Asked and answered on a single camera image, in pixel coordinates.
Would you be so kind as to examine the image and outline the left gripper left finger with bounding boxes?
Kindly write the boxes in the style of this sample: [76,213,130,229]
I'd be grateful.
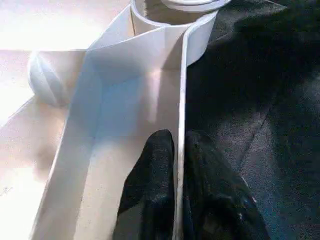
[116,128,178,240]

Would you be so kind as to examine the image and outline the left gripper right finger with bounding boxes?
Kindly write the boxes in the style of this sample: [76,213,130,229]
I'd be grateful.
[183,129,274,240]

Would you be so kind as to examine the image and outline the black mat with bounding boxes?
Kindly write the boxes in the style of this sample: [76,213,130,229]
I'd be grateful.
[184,0,320,240]

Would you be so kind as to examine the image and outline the white plastic table top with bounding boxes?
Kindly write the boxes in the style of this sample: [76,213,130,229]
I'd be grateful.
[0,0,231,240]

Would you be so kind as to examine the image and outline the white plastic table leg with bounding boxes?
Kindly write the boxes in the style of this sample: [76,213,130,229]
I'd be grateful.
[159,0,230,13]

